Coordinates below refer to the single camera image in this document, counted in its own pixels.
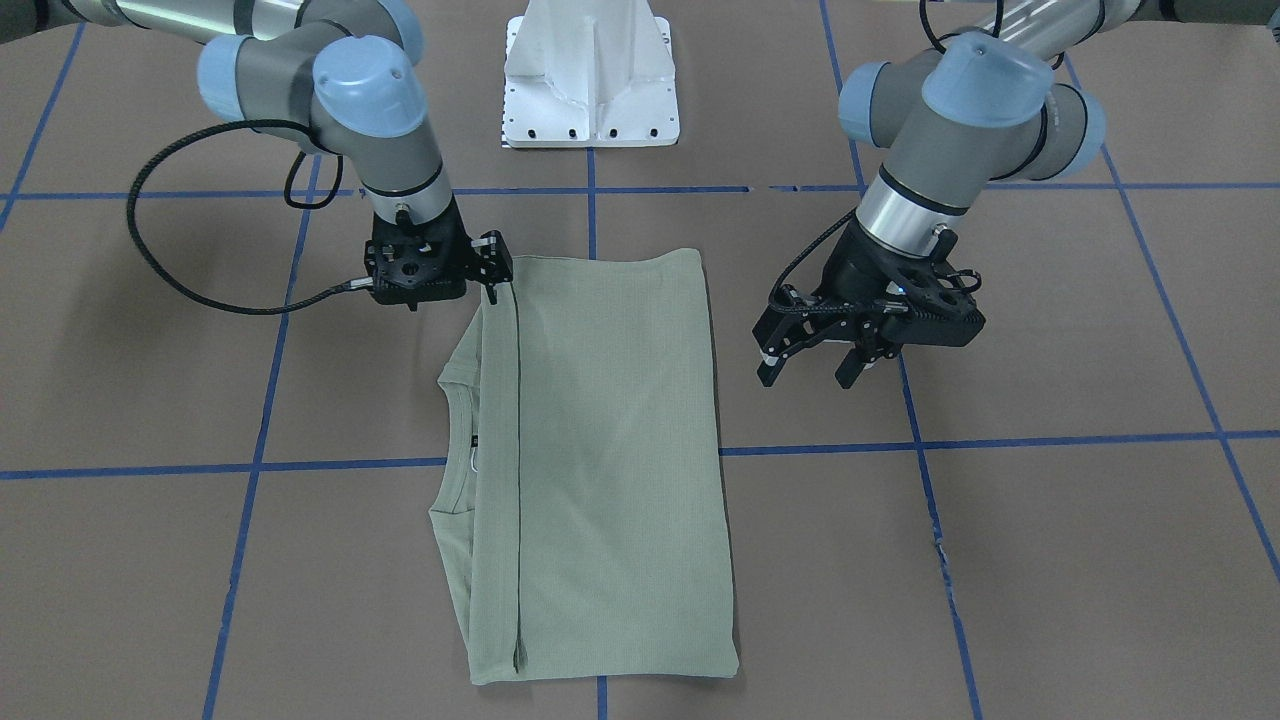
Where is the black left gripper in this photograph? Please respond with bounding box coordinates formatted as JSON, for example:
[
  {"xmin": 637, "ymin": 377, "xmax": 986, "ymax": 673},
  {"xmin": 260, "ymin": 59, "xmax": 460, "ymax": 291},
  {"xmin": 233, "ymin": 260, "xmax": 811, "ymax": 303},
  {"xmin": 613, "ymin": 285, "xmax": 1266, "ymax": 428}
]
[{"xmin": 753, "ymin": 215, "xmax": 986, "ymax": 389}]

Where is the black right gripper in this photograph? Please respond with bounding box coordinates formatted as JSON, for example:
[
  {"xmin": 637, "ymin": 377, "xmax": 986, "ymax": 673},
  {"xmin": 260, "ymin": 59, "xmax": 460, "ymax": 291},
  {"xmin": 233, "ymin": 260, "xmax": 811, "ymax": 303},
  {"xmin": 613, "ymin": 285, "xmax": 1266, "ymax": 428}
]
[{"xmin": 364, "ymin": 200, "xmax": 513, "ymax": 311}]

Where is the olive green long-sleeve shirt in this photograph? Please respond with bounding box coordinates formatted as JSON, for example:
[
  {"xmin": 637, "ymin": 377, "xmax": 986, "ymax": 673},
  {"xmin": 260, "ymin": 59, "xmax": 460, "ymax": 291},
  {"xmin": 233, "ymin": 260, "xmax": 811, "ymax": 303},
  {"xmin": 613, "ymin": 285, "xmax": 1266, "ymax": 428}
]
[{"xmin": 429, "ymin": 249, "xmax": 739, "ymax": 685}]

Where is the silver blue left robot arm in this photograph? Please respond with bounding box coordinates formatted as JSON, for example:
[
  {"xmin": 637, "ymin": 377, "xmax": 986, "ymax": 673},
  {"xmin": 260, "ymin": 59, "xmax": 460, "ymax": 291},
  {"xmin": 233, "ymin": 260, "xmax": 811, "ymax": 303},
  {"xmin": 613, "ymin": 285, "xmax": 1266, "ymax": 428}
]
[{"xmin": 753, "ymin": 1, "xmax": 1277, "ymax": 388}]

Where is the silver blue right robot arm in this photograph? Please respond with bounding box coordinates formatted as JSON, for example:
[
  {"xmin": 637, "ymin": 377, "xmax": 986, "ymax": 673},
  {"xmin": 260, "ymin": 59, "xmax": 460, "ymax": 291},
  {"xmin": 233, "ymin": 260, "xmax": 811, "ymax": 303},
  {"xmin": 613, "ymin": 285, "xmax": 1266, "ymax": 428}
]
[{"xmin": 3, "ymin": 1, "xmax": 513, "ymax": 313}]

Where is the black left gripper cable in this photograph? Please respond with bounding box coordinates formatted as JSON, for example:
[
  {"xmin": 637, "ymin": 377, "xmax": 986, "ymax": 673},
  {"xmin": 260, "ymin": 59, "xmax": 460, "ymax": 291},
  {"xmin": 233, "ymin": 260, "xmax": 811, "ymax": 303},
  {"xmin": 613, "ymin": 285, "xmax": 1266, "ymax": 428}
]
[{"xmin": 771, "ymin": 0, "xmax": 1066, "ymax": 301}]

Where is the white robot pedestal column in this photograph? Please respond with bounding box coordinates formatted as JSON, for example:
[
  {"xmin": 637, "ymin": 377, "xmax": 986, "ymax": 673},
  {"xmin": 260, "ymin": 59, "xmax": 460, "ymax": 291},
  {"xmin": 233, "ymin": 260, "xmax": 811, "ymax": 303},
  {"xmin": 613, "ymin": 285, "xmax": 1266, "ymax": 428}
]
[{"xmin": 500, "ymin": 1, "xmax": 681, "ymax": 149}]

